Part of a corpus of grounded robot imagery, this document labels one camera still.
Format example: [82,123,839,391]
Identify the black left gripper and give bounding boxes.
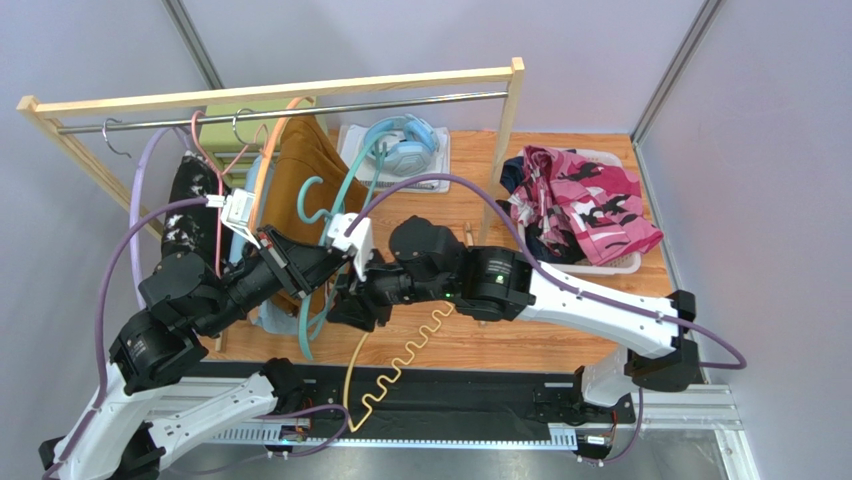
[200,222,353,336]

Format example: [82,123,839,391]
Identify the teal clothes hanger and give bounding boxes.
[297,133,388,361]

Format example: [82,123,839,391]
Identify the yellow clothes hanger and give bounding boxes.
[342,302,456,433]

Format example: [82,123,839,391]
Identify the dark blue jeans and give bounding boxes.
[500,156,586,265]

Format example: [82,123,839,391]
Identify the pink camouflage trousers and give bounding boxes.
[500,145,664,266]

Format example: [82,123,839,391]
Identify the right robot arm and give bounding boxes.
[327,213,699,407]

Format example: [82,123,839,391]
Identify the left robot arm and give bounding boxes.
[39,227,348,479]

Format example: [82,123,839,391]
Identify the light blue trousers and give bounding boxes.
[226,154,301,335]

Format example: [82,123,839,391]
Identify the brown trousers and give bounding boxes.
[256,116,374,317]

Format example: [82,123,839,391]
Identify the black white patterned trousers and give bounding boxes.
[159,150,232,268]

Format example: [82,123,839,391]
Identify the pink clothes hanger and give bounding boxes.
[190,109,269,278]

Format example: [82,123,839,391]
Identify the green box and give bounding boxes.
[198,97,318,185]

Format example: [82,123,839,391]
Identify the steel hanging rod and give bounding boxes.
[58,91,508,135]

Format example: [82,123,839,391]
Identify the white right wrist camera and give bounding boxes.
[324,213,375,281]

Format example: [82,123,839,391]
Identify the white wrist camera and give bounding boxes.
[324,213,375,281]
[205,188,259,247]

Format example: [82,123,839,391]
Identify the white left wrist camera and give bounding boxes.
[205,188,259,247]

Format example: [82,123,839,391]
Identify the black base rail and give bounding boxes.
[189,361,636,441]

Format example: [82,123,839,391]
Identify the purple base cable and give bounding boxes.
[239,401,352,461]

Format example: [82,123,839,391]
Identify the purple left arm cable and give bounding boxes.
[39,196,211,480]

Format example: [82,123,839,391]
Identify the wooden clothes rack frame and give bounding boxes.
[16,57,526,210]

